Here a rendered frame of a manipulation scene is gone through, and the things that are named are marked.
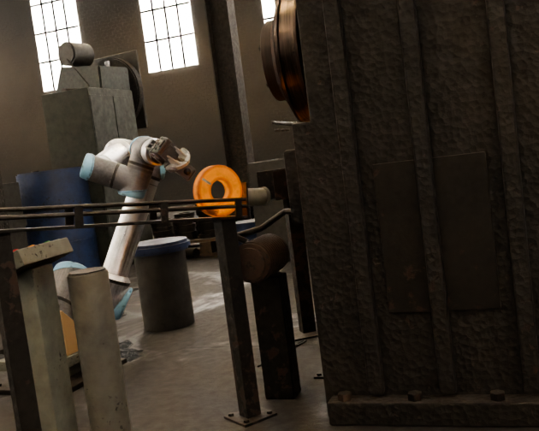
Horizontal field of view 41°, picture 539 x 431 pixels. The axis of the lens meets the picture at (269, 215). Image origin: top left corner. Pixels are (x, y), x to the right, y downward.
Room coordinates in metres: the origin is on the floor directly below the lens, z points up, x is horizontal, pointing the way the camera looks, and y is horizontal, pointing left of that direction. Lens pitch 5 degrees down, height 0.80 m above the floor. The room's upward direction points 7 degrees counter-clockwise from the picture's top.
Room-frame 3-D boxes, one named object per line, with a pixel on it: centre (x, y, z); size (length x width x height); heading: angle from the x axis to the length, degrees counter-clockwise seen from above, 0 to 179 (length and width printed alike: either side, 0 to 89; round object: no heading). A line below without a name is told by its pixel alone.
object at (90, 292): (2.12, 0.56, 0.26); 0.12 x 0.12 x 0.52
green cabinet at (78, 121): (6.19, 1.39, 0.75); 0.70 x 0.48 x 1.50; 160
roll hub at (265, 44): (2.56, -0.10, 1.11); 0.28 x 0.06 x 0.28; 160
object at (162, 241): (3.56, 0.57, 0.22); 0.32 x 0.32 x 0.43
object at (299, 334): (3.09, -0.10, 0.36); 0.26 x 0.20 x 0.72; 15
